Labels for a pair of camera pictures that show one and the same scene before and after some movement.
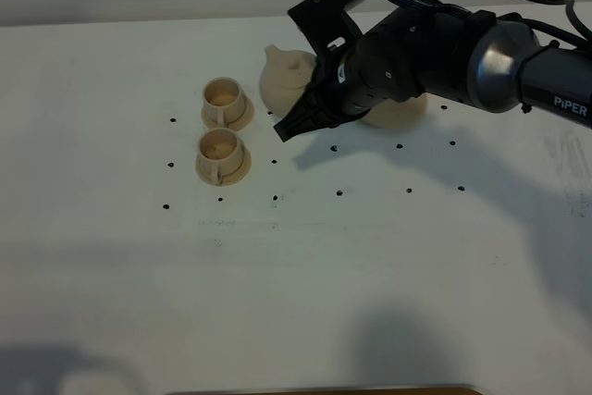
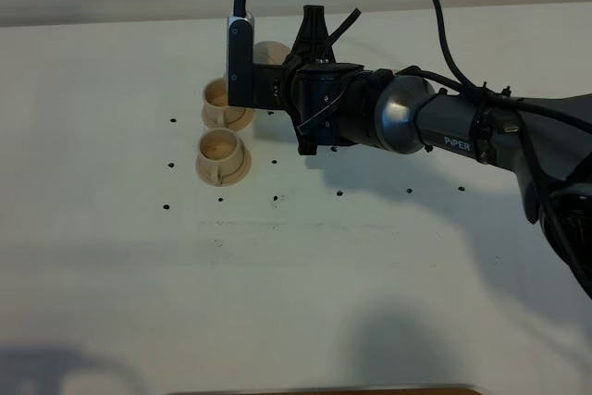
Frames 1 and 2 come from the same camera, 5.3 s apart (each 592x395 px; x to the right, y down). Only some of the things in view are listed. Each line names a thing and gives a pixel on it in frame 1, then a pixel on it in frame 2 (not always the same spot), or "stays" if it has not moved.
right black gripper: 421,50 to 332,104
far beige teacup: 223,100 stays
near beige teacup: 220,154 stays
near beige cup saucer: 228,178 stays
